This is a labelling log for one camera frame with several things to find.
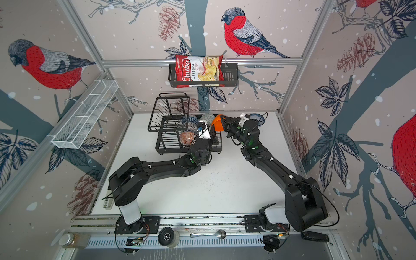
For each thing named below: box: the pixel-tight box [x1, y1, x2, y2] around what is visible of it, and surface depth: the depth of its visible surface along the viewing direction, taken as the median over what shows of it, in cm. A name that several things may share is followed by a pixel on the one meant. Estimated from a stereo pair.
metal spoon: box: [189, 229, 227, 240], surface depth 73 cm
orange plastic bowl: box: [211, 114, 225, 132], surface depth 78 cm
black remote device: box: [300, 231, 330, 242], surface depth 69 cm
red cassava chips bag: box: [174, 54, 226, 89], surface depth 90 cm
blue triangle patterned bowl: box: [181, 115, 199, 125], surface depth 113 cm
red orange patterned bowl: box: [179, 131, 195, 146], surface depth 103 cm
